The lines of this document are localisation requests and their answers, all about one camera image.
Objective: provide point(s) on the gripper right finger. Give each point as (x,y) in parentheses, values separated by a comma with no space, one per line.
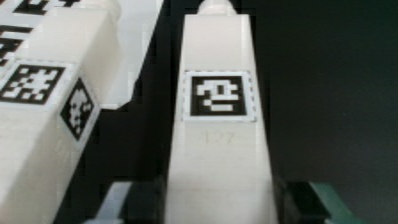
(309,204)

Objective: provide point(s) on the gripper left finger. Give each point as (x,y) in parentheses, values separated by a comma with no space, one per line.
(131,205)

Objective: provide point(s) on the white desk leg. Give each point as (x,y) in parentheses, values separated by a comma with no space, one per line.
(218,178)
(55,85)

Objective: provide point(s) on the fiducial marker sheet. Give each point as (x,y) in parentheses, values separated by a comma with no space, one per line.
(21,13)

